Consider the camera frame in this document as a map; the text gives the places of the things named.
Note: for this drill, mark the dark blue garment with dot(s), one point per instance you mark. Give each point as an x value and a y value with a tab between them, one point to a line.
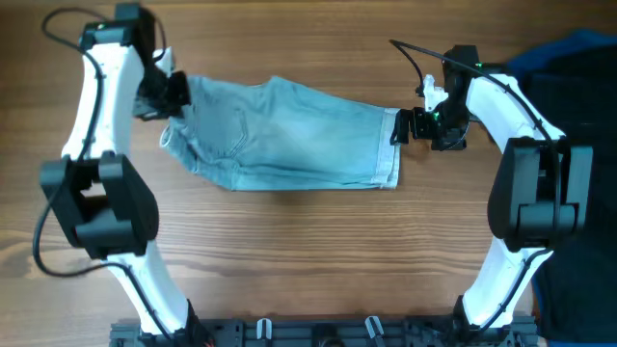
578	41

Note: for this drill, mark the light blue denim shorts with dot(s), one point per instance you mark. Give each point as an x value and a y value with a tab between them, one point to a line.
282	136

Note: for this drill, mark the black garment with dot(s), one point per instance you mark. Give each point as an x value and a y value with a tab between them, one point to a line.
576	287

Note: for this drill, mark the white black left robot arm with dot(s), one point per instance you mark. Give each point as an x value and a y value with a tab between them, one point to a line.
101	203

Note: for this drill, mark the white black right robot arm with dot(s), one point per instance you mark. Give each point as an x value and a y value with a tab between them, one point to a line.
538	200

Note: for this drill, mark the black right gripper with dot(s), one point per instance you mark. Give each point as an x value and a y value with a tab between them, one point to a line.
412	125

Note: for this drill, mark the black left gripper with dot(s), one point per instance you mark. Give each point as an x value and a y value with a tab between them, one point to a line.
178	90

